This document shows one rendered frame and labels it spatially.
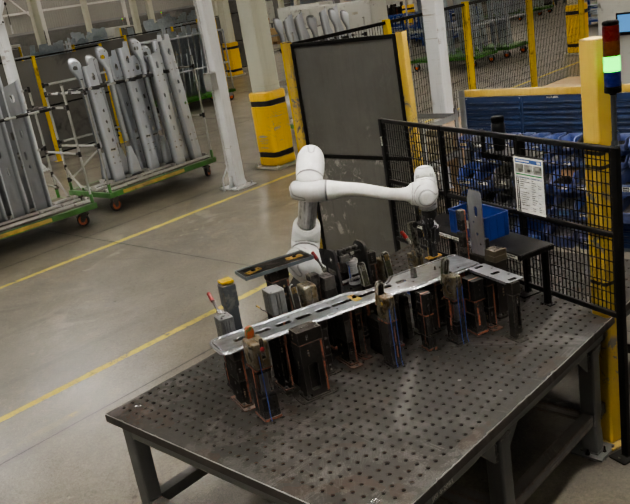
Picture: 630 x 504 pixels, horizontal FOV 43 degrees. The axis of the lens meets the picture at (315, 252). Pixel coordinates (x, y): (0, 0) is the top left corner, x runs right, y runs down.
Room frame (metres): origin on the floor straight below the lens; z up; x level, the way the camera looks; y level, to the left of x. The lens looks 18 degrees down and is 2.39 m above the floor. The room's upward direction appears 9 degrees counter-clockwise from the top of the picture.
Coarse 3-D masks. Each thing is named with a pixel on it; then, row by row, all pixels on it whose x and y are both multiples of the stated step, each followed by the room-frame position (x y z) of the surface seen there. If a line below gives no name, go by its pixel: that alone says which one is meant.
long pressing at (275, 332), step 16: (448, 256) 3.79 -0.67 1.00; (400, 272) 3.67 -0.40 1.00; (432, 272) 3.61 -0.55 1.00; (400, 288) 3.47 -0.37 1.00; (416, 288) 3.46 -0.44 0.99; (320, 304) 3.44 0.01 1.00; (352, 304) 3.38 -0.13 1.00; (368, 304) 3.37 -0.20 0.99; (272, 320) 3.34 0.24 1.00; (288, 320) 3.32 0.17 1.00; (304, 320) 3.28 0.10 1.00; (320, 320) 3.27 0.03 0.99; (224, 336) 3.25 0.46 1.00; (240, 336) 3.22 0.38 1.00; (272, 336) 3.17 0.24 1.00; (224, 352) 3.09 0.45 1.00
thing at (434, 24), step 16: (432, 0) 8.05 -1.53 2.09; (432, 16) 8.06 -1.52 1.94; (432, 32) 8.08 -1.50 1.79; (432, 48) 8.09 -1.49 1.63; (432, 64) 8.10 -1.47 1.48; (448, 64) 8.13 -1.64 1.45; (432, 80) 8.12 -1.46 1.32; (448, 80) 8.11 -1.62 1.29; (432, 96) 8.13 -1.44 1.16; (448, 96) 8.09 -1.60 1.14; (448, 112) 8.07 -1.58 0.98; (448, 176) 8.07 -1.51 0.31
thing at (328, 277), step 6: (324, 276) 3.59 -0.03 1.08; (330, 276) 3.58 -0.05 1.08; (324, 282) 3.56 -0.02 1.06; (330, 282) 3.58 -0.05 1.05; (324, 288) 3.57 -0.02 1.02; (330, 288) 3.57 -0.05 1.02; (336, 288) 3.59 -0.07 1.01; (324, 294) 3.58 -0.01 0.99; (330, 294) 3.57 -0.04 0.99; (336, 294) 3.58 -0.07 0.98; (330, 318) 3.57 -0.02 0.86; (330, 324) 3.57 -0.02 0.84; (330, 330) 3.58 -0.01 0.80; (330, 336) 3.59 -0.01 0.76; (330, 342) 3.60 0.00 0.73; (336, 342) 3.57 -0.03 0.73; (336, 348) 3.56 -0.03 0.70
